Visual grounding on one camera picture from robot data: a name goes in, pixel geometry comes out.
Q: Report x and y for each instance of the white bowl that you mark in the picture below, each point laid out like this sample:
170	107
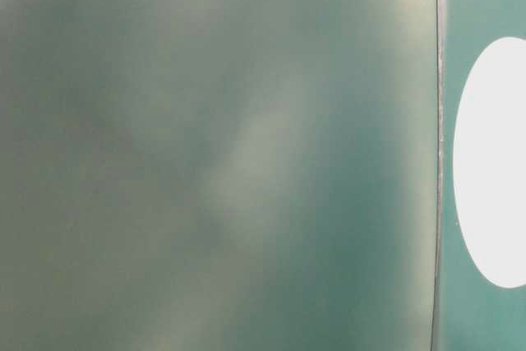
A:
489	162

